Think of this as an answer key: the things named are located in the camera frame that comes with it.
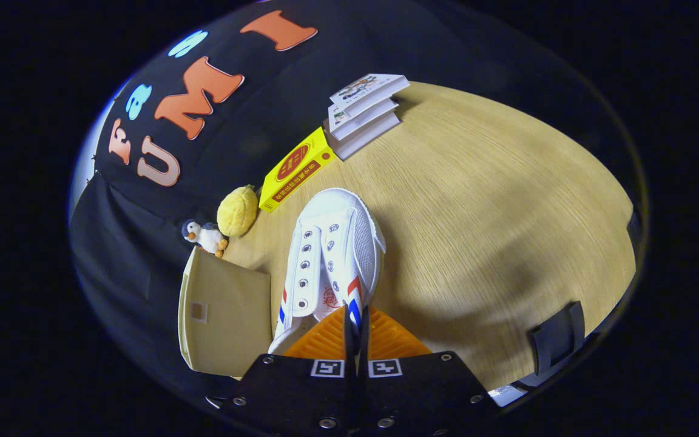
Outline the beige fabric storage box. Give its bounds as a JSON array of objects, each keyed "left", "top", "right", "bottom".
[{"left": 178, "top": 246, "right": 273, "bottom": 378}]

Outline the white floral cover book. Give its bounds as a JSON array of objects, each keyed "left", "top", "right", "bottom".
[{"left": 329, "top": 73, "right": 411, "bottom": 119}]

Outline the yellow book with red circle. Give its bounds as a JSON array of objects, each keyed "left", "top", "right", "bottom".
[{"left": 258, "top": 126, "right": 336, "bottom": 214}]

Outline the black bracket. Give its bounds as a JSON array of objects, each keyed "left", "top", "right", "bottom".
[{"left": 528, "top": 301, "right": 587, "bottom": 377}]

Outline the yellow plush ball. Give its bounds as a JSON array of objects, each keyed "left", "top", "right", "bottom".
[{"left": 217, "top": 186, "right": 259, "bottom": 237}]

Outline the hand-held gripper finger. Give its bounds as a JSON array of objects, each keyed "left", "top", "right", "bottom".
[
  {"left": 357, "top": 303, "right": 499, "bottom": 437},
  {"left": 207, "top": 303, "right": 356, "bottom": 437}
]

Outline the white canvas shoe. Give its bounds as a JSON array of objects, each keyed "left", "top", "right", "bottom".
[{"left": 268, "top": 188, "right": 387, "bottom": 356}]

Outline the penguin plush toy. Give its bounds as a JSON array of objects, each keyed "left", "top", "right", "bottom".
[{"left": 181, "top": 219, "right": 229, "bottom": 259}]

